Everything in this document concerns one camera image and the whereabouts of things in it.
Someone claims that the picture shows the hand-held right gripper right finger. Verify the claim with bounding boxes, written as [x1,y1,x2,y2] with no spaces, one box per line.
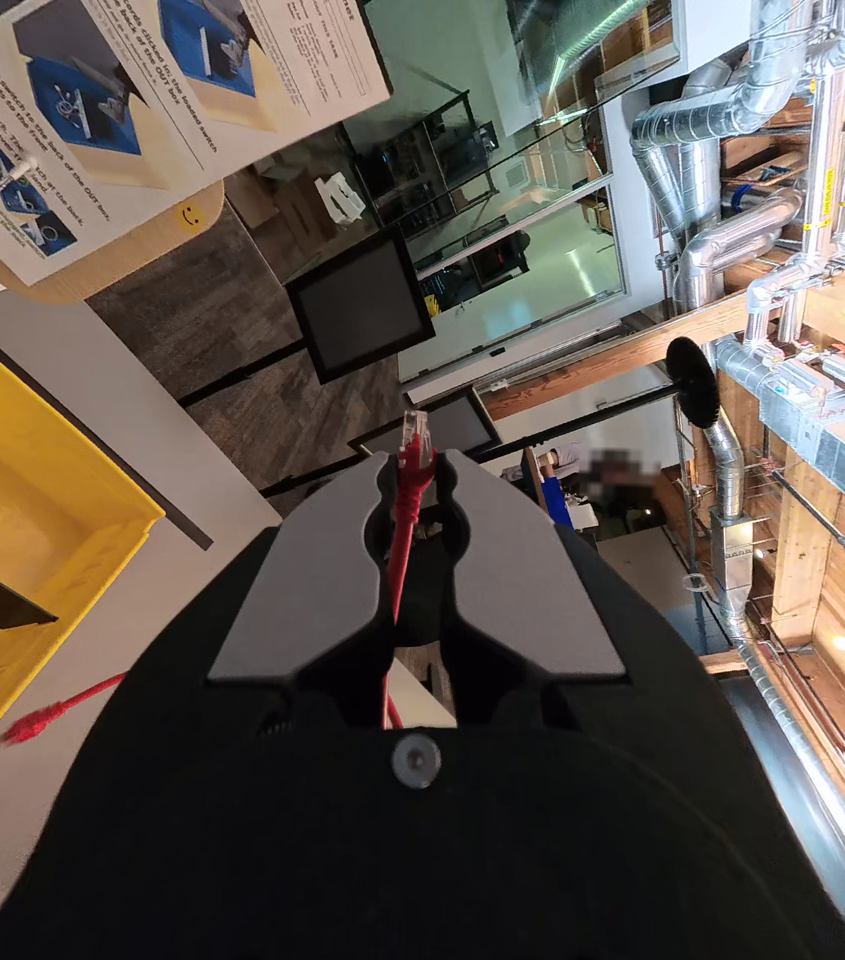
[437,447,628,684]

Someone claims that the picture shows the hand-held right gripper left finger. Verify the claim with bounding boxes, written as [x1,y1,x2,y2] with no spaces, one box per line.
[205,450,401,687]

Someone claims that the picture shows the red ethernet cable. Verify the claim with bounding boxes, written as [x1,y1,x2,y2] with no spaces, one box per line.
[0,408,440,747]

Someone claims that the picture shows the yellow plastic bin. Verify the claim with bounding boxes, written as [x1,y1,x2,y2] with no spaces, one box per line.
[0,358,166,785]

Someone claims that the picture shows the black flat monitor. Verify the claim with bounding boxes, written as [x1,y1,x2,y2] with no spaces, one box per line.
[347,386,502,470]
[283,227,437,386]

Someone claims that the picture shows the black pole with round disc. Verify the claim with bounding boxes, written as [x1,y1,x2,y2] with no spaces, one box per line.
[460,335,721,451]

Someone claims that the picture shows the wooden poster board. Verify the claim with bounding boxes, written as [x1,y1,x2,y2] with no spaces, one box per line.
[0,178,226,306]

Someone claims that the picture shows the white plastic part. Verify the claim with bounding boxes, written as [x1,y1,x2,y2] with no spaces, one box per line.
[313,171,369,224]

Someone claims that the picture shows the black shelving rack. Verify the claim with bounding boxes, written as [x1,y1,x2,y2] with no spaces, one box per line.
[347,90,502,241]

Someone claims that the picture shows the silver ventilation ducts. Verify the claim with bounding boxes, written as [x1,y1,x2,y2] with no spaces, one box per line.
[628,0,845,931]

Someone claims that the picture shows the printed instruction poster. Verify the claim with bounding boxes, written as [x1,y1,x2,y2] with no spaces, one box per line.
[0,0,394,288]

